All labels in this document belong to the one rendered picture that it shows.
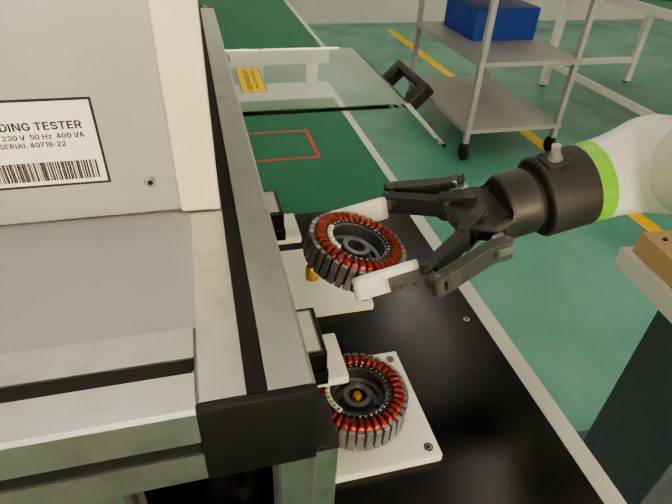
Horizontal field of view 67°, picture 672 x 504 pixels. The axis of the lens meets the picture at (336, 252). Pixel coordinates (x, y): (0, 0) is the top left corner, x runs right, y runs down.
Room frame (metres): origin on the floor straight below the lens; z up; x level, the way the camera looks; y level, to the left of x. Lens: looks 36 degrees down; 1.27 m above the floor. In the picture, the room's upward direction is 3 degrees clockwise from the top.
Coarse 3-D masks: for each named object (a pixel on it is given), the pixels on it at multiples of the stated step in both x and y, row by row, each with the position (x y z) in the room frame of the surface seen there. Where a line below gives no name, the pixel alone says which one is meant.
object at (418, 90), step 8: (400, 64) 0.73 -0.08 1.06; (392, 72) 0.73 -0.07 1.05; (400, 72) 0.73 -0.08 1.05; (408, 72) 0.70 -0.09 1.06; (392, 80) 0.73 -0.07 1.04; (408, 80) 0.71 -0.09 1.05; (416, 80) 0.67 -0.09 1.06; (416, 88) 0.65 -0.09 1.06; (424, 88) 0.65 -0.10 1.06; (408, 96) 0.65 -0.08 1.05; (416, 96) 0.64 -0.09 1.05; (424, 96) 0.65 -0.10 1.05; (416, 104) 0.64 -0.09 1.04
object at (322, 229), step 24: (336, 216) 0.49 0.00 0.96; (360, 216) 0.50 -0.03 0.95; (312, 240) 0.43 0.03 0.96; (336, 240) 0.48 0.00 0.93; (360, 240) 0.47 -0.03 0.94; (384, 240) 0.47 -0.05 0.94; (312, 264) 0.42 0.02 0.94; (336, 264) 0.41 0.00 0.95; (360, 264) 0.41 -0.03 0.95; (384, 264) 0.42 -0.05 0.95
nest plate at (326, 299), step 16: (288, 256) 0.64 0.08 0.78; (288, 272) 0.60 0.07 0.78; (304, 272) 0.60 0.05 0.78; (304, 288) 0.57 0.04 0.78; (320, 288) 0.57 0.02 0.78; (336, 288) 0.57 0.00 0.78; (304, 304) 0.53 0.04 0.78; (320, 304) 0.53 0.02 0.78; (336, 304) 0.54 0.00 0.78; (352, 304) 0.54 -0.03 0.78; (368, 304) 0.54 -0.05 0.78
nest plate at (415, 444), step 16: (400, 368) 0.42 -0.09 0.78; (416, 400) 0.38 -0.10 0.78; (416, 416) 0.35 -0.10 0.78; (400, 432) 0.33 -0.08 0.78; (416, 432) 0.33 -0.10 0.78; (432, 432) 0.34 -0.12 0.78; (384, 448) 0.31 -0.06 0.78; (400, 448) 0.31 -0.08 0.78; (416, 448) 0.31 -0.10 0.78; (432, 448) 0.32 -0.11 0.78; (352, 464) 0.29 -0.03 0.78; (368, 464) 0.29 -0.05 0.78; (384, 464) 0.29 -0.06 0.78; (400, 464) 0.30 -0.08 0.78; (416, 464) 0.30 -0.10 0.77; (336, 480) 0.28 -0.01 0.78
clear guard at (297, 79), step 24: (288, 48) 0.77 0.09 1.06; (312, 48) 0.78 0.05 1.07; (336, 48) 0.79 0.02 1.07; (264, 72) 0.66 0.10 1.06; (288, 72) 0.66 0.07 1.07; (312, 72) 0.67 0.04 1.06; (336, 72) 0.67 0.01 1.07; (360, 72) 0.68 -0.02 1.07; (240, 96) 0.57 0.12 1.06; (264, 96) 0.57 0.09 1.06; (288, 96) 0.57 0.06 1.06; (312, 96) 0.58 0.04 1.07; (336, 96) 0.58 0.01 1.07; (360, 96) 0.59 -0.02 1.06; (384, 96) 0.59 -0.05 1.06
